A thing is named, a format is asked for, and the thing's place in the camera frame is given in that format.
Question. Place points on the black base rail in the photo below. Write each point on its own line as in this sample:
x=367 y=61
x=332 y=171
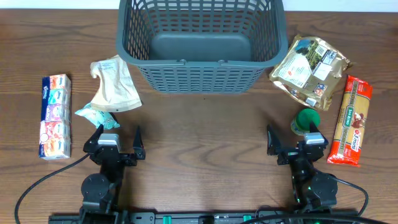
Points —
x=161 y=218

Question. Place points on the green lidded seasoning jar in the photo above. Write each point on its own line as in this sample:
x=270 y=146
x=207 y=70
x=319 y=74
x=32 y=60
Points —
x=301 y=123

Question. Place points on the gold foil snack bag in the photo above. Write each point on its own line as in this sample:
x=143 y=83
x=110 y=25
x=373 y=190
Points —
x=310 y=72

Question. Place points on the grey plastic lattice basket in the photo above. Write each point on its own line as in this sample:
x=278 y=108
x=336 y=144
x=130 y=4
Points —
x=202 y=46

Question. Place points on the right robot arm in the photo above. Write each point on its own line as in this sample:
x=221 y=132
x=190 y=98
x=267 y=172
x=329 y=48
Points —
x=312 y=190

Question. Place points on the mint green wipes packet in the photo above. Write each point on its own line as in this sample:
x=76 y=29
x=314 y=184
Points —
x=98 y=118

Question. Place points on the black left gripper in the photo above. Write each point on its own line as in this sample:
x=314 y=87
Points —
x=130 y=160

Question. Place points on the beige paper pouch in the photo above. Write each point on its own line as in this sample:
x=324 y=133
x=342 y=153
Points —
x=116 y=92

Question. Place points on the Kleenex tissue multipack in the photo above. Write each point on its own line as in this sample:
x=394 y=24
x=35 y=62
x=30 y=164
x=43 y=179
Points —
x=55 y=134

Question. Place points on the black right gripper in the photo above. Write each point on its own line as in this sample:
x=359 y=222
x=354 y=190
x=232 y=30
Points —
x=287 y=154

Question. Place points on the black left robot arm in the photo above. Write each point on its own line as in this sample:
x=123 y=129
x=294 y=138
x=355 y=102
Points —
x=100 y=191

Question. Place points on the red San Remo spaghetti pack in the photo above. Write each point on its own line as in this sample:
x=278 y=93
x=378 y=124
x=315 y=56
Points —
x=351 y=123

